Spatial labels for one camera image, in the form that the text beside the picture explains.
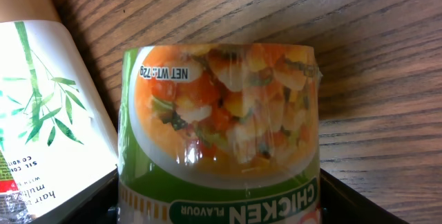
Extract green snack bag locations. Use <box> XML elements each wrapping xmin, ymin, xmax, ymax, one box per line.
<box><xmin>0</xmin><ymin>154</ymin><xmax>33</xmax><ymax>224</ymax></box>

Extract white conditioner tube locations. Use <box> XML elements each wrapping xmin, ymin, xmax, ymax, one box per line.
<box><xmin>1</xmin><ymin>0</ymin><xmax>117</xmax><ymax>220</ymax></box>

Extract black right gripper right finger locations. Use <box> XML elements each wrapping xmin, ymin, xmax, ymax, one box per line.
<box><xmin>320</xmin><ymin>169</ymin><xmax>408</xmax><ymax>224</ymax></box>

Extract green cup noodles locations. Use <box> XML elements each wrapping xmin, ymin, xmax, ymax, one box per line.
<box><xmin>117</xmin><ymin>44</ymin><xmax>322</xmax><ymax>224</ymax></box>

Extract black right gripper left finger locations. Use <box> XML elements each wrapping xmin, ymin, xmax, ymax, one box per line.
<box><xmin>31</xmin><ymin>169</ymin><xmax>118</xmax><ymax>224</ymax></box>

